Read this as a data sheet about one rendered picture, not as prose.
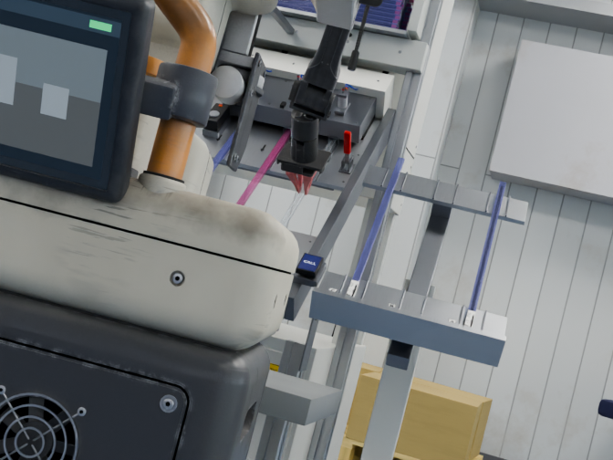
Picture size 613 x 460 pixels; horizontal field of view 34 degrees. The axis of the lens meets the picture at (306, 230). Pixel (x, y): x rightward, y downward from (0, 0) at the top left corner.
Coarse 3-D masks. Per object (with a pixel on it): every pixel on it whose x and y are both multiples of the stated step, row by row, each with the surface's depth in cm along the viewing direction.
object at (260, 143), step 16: (256, 128) 236; (272, 128) 236; (208, 144) 230; (256, 144) 231; (272, 144) 231; (320, 144) 231; (336, 144) 231; (352, 144) 231; (224, 160) 226; (256, 160) 226; (336, 160) 227; (272, 176) 229; (320, 176) 222; (336, 176) 222
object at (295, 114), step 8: (296, 112) 203; (296, 120) 202; (304, 120) 202; (312, 120) 202; (296, 128) 203; (304, 128) 202; (312, 128) 203; (296, 136) 204; (304, 136) 204; (312, 136) 204
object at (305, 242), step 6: (294, 234) 206; (300, 234) 206; (300, 240) 204; (306, 240) 204; (312, 240) 204; (300, 246) 203; (306, 246) 203; (300, 252) 202; (306, 252) 202; (300, 258) 200
